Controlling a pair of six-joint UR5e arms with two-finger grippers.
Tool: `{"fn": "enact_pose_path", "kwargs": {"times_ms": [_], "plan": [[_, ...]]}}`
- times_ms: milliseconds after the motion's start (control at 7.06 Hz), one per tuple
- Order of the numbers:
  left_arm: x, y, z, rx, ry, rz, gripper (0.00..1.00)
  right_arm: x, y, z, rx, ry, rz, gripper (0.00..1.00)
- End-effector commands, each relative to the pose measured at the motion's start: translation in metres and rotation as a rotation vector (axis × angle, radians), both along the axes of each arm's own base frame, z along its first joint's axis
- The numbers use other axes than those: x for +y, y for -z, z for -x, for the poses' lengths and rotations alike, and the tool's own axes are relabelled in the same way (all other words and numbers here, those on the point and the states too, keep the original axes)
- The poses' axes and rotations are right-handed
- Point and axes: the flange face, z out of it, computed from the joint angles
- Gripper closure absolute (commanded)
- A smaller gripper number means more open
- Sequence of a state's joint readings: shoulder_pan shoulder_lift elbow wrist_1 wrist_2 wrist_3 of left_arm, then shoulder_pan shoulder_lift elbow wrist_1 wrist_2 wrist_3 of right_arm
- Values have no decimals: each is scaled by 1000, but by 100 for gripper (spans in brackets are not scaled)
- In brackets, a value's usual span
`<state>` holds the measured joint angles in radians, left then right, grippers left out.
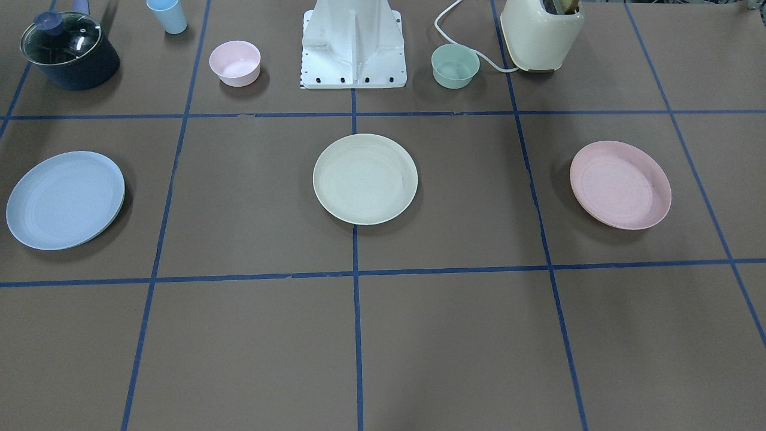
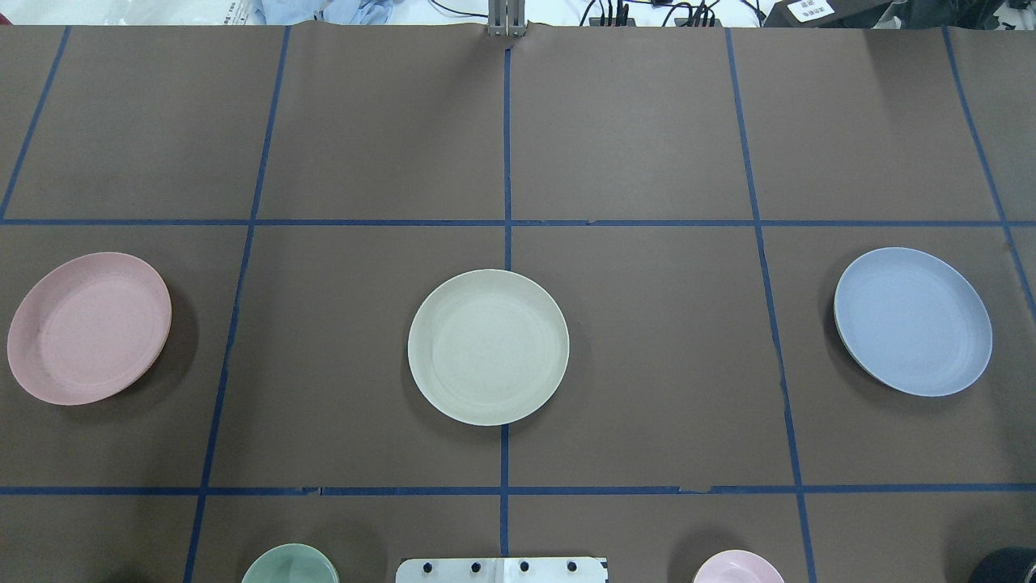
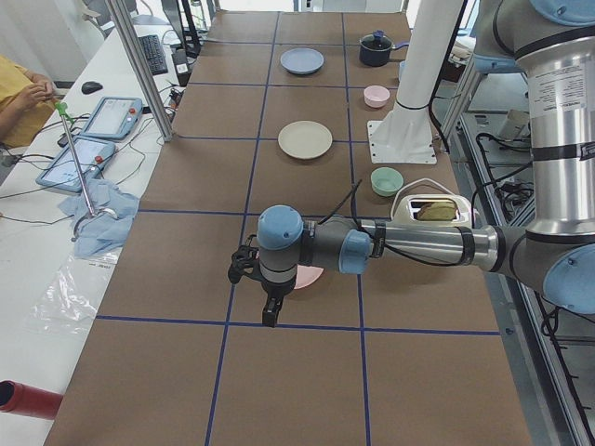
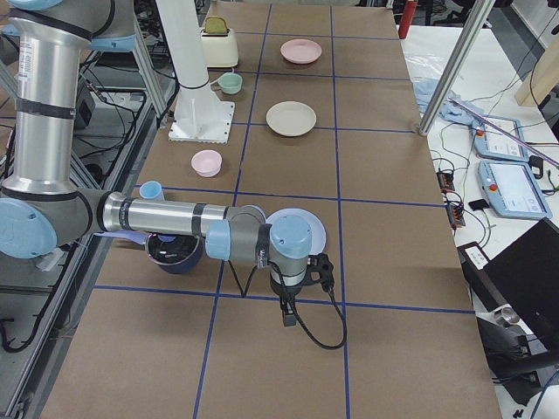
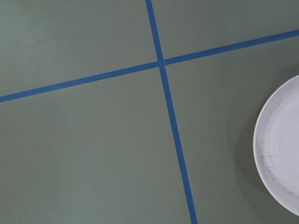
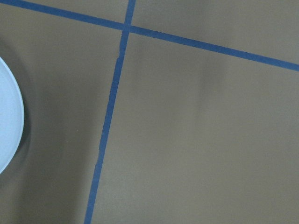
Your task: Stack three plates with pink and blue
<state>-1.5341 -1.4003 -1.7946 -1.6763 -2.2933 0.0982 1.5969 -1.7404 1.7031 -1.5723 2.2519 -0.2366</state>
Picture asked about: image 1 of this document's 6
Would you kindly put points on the pink plate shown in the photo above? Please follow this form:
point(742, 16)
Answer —
point(620, 185)

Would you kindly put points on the light blue plate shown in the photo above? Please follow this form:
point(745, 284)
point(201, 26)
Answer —
point(66, 200)

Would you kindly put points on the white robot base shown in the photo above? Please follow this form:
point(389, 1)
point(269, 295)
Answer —
point(353, 45)

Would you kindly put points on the cream white plate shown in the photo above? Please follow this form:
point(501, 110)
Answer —
point(365, 179)

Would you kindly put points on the green bowl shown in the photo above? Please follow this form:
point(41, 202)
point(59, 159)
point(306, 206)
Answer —
point(454, 65)

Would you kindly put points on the pink bowl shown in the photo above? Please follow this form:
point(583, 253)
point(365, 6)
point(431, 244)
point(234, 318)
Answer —
point(236, 63)

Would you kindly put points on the cream toaster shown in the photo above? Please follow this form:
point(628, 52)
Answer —
point(540, 34)

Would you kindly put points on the light blue cup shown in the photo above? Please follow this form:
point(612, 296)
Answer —
point(170, 15)

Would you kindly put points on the dark blue pot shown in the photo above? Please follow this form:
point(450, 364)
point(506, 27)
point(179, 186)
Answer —
point(89, 71)

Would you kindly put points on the glass pot lid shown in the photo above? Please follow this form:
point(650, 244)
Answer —
point(59, 38)

